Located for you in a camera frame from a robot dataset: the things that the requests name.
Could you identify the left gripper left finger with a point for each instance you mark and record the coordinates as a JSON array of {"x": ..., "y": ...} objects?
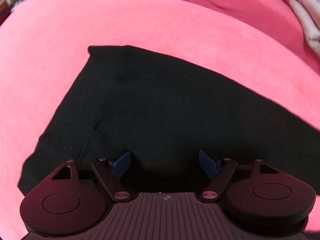
[{"x": 109, "y": 173}]

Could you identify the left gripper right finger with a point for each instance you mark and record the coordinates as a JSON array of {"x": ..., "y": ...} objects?
[{"x": 220, "y": 174}]

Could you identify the black pants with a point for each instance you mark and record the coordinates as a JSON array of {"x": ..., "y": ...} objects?
[{"x": 165, "y": 111}]

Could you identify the pink fleece blanket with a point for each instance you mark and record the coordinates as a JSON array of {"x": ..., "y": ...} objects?
[{"x": 44, "y": 47}]

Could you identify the white striped cloth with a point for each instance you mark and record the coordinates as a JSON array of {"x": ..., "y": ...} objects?
[{"x": 307, "y": 12}]

